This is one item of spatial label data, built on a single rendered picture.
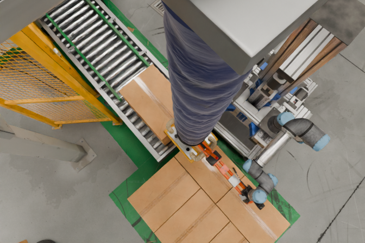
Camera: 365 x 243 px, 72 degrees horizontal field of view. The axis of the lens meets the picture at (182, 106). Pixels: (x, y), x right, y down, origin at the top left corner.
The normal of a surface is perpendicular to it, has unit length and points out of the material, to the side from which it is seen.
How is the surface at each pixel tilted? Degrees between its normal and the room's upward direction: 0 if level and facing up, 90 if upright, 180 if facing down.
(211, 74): 77
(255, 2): 0
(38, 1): 90
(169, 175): 0
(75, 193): 0
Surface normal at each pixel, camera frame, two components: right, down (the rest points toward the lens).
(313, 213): 0.00, -0.27
